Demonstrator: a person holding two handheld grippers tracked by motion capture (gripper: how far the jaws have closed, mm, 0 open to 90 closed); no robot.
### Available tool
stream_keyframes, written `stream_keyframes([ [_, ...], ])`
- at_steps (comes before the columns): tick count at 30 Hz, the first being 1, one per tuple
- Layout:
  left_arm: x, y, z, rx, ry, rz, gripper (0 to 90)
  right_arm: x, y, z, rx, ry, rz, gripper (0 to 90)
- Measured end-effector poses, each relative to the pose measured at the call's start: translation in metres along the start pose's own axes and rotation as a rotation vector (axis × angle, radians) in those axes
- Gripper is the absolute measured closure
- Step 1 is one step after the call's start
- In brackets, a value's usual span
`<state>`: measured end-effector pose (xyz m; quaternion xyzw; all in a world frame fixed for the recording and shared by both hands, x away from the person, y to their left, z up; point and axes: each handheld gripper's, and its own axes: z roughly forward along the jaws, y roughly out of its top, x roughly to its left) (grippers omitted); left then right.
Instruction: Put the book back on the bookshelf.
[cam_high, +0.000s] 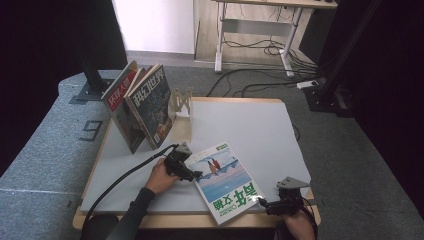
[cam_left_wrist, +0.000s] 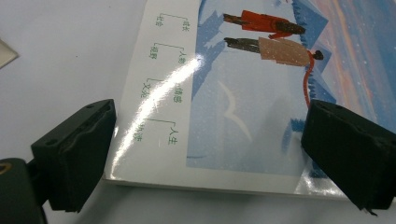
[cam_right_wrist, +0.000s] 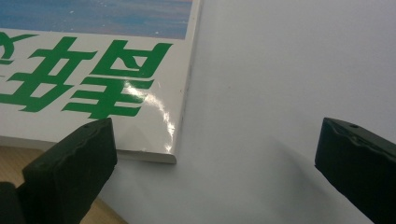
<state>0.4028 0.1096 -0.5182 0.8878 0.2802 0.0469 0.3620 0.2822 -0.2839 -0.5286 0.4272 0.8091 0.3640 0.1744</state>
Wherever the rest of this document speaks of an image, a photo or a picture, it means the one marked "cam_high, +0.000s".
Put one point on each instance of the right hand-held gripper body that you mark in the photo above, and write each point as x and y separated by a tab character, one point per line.
289	200

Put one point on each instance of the white green snow scene magazine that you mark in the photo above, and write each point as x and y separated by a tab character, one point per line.
223	183

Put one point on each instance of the dark blue cover magazine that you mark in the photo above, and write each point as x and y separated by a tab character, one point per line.
153	106

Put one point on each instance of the black metal stand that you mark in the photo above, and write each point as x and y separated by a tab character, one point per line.
321	100
93	90

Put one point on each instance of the white metal-legged desk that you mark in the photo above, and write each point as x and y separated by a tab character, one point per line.
256	26

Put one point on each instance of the person's left leg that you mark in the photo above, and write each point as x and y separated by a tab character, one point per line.
100	228

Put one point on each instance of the person's left hand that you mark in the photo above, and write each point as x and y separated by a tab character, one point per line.
160	178

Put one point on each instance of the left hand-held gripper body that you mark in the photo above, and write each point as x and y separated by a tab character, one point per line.
176	163

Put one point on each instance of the black curtain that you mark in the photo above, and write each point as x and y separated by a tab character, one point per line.
33	66
393	100

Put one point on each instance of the black table clamp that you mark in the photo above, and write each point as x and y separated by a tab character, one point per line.
318	202
75	204

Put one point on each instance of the white power strip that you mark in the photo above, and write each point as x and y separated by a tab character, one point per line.
307	84

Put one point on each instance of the portrait cover magazine red label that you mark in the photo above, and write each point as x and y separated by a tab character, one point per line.
116	100

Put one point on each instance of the person's right hand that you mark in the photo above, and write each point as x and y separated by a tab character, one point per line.
300	226

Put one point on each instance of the translucent beige expandable book rack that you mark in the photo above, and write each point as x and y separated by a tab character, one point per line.
181	106

